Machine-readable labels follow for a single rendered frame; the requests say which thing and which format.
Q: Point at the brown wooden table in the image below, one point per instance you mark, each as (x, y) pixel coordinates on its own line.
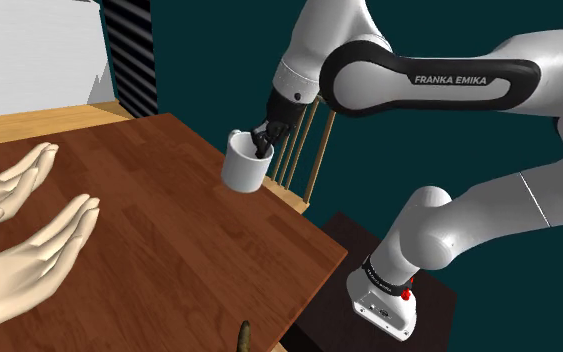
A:
(164, 224)

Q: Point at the black slatted panel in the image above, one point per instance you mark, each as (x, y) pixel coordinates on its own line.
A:
(132, 58)

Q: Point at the dark robot stand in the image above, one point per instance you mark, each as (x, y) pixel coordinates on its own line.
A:
(339, 302)

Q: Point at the brown elongated object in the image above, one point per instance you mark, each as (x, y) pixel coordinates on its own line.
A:
(244, 337)

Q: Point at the cream hands sculpture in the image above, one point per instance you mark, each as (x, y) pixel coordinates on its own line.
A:
(15, 273)

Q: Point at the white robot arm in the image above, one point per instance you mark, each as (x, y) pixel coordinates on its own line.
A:
(456, 229)

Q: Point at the white mug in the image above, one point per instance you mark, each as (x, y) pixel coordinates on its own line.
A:
(243, 170)

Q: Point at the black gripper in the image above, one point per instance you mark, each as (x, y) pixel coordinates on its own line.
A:
(280, 108)

